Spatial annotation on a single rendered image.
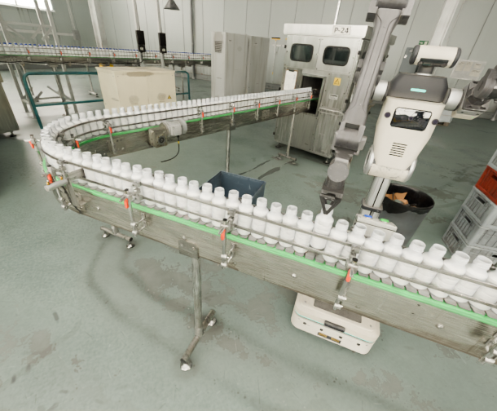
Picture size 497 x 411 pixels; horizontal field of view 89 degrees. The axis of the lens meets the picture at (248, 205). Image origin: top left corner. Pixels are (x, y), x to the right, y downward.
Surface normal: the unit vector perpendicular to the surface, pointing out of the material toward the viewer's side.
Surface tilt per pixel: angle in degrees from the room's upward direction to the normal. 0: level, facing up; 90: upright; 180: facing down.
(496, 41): 90
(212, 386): 0
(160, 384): 0
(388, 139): 90
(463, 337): 90
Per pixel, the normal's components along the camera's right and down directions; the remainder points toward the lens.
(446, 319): -0.37, 0.47
